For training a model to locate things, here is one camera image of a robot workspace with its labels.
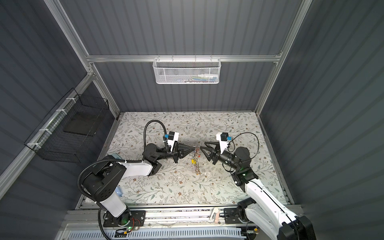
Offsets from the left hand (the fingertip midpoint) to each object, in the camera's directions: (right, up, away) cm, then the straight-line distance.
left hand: (194, 149), depth 70 cm
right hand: (+5, +1, 0) cm, 5 cm away
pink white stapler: (+10, -33, +2) cm, 34 cm away
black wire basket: (-62, +8, +2) cm, 62 cm away
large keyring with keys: (+1, -3, +1) cm, 3 cm away
